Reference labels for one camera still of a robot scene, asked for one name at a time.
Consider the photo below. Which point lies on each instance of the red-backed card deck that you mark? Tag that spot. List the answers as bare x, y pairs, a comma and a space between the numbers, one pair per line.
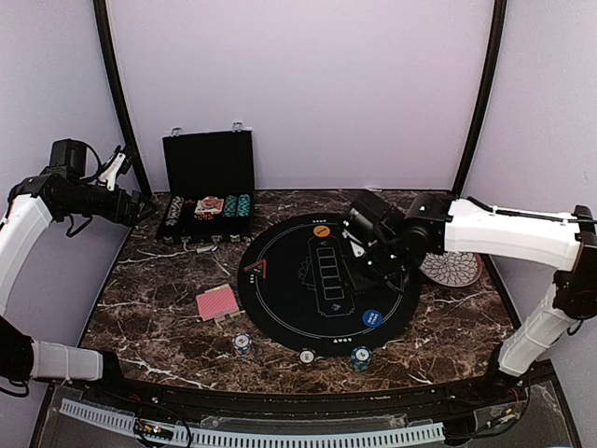
217, 303

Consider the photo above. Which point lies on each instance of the white floral patterned plate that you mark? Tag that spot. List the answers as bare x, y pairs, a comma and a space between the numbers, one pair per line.
453, 269

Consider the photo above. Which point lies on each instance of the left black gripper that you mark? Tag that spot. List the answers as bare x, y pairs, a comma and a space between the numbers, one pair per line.
129, 217

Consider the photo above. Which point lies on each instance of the blue white chip stack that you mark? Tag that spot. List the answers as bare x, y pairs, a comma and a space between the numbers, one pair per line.
242, 344

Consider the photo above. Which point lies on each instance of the round black poker mat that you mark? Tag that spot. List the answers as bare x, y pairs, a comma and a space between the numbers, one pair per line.
295, 288

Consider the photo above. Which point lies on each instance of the black poker chip case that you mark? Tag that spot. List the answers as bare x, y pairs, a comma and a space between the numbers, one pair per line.
212, 164

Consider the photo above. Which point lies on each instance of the green chip row right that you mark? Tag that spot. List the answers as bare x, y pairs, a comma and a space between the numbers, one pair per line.
243, 206

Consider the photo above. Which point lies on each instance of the white slotted cable duct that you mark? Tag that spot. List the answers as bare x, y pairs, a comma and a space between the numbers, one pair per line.
154, 433

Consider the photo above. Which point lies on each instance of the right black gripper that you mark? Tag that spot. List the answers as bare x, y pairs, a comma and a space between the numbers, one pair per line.
384, 281

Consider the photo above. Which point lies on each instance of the orange round blind button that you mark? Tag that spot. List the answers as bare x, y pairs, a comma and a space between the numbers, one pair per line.
321, 231

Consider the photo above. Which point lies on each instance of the green chip row left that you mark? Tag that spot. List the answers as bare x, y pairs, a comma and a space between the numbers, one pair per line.
230, 206

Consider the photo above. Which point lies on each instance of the clear round dealer button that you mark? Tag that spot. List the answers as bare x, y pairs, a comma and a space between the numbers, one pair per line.
210, 203

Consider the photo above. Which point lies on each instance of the blue tan chip row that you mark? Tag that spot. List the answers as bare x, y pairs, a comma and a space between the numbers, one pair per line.
174, 211

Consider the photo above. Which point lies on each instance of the blue round blind button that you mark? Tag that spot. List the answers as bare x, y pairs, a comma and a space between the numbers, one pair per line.
372, 318

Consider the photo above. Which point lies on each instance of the blue green chip stack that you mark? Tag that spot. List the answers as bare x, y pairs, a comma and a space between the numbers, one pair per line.
361, 358

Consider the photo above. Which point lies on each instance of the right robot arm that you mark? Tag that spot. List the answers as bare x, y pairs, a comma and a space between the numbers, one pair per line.
565, 242

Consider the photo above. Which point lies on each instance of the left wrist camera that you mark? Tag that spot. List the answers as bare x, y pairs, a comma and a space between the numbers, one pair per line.
68, 158

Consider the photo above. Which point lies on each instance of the brown white chip stack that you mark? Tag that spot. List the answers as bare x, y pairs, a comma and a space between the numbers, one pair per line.
307, 356

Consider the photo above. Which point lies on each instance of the green chip row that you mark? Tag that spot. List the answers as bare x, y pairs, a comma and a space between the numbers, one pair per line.
230, 206
243, 206

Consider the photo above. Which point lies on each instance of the card deck in case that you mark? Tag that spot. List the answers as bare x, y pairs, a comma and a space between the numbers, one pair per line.
200, 211

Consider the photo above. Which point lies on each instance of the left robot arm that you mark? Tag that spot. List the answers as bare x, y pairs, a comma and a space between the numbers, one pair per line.
33, 205

